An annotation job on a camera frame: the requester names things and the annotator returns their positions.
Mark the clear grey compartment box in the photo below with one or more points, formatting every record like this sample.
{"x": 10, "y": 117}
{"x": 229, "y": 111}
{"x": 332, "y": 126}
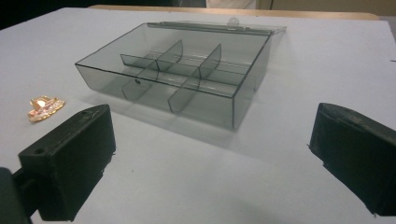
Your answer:
{"x": 186, "y": 74}

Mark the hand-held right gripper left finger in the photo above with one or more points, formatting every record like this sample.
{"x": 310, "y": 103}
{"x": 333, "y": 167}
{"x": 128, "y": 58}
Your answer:
{"x": 68, "y": 155}

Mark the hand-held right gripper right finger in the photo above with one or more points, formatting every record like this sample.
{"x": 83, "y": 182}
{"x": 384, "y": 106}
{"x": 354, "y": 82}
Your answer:
{"x": 358, "y": 155}

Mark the gold hair clip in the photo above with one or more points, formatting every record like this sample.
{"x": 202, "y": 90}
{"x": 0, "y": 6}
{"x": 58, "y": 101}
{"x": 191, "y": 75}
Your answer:
{"x": 45, "y": 108}

